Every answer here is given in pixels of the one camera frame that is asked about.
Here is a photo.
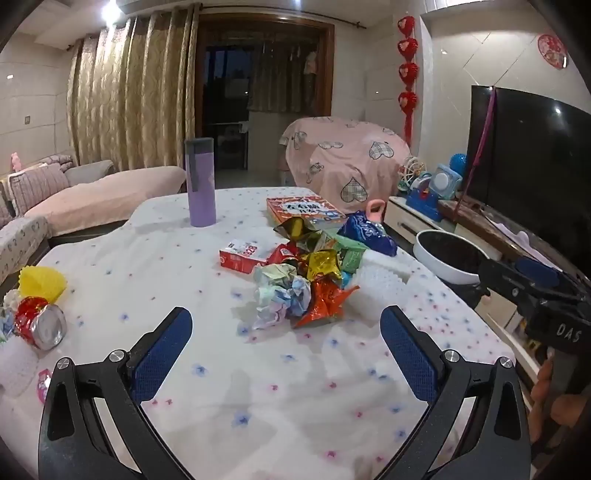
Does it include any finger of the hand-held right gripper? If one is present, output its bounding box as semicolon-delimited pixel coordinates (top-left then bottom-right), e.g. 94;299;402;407
477;257;578;305

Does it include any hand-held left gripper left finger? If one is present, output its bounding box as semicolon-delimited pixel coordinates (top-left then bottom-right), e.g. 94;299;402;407
38;306;204;480

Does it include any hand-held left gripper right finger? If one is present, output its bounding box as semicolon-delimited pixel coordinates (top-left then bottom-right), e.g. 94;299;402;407
379;305;532;480

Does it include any orange foil wrapper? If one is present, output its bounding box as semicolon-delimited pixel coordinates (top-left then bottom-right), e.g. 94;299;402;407
293;279;361;329

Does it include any green drink carton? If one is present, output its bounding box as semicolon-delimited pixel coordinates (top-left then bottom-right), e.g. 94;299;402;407
339;247;370;273

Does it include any yellow foil wrapper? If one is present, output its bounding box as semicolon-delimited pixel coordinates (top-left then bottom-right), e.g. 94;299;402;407
305;249;345;282

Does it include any red white small box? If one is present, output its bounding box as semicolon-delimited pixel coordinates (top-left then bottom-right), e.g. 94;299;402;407
219;239;271;274

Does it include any white blue paper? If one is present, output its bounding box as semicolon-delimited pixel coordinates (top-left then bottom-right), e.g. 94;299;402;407
238;277;315;335

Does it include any blue snack bag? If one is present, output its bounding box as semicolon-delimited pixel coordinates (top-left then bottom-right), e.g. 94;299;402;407
337;211;399;257

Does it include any greenish paper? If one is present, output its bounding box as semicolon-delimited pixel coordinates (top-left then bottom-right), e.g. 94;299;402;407
253;263;298;289

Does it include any red foil wrapper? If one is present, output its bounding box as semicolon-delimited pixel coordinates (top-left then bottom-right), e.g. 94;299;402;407
268;242;301;265

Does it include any person's right hand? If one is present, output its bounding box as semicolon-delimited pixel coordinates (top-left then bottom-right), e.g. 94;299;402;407
530;357;591;464

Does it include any black television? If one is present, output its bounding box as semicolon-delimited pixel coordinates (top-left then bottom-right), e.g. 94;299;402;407
463;84;591;278

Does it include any red drink can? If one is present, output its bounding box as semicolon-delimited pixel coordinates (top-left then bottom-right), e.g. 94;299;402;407
15;296;68;352

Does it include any blue white toy machine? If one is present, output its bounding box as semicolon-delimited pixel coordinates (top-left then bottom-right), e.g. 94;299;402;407
406;164;462;223

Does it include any yellow cupcake liner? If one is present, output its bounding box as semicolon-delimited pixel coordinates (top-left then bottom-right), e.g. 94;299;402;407
18;266;68;304

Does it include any pink thin stick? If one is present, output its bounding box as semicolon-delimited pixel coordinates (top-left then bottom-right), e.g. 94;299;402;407
455;88;499;217

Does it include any purple thermos bottle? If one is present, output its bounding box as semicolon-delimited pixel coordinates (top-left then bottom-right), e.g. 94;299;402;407
185;137;217;228

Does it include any pink grey sofa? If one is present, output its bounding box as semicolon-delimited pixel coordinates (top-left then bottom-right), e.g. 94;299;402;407
0;152;188;287

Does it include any colourful children's book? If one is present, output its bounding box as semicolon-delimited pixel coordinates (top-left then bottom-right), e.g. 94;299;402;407
266;196;346;227

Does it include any pink heart print cover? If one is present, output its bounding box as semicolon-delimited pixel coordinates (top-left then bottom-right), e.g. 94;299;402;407
280;116;413;214

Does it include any striped pink cushion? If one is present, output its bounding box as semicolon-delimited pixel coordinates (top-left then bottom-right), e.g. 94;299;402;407
9;162;70;217

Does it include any red heart hanging decoration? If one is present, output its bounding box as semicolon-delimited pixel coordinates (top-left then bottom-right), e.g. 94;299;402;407
397;15;420;144

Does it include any beige patterned curtain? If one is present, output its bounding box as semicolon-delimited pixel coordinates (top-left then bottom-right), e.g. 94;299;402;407
67;7;197;174

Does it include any colourful wire ball toy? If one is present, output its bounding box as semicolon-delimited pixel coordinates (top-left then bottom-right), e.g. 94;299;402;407
398;156;423;192

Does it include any round red wall decoration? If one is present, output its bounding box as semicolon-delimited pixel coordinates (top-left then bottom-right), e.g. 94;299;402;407
537;34;568;70

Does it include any wooden balcony door frame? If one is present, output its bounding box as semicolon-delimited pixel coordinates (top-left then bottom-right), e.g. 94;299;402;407
194;14;335;182

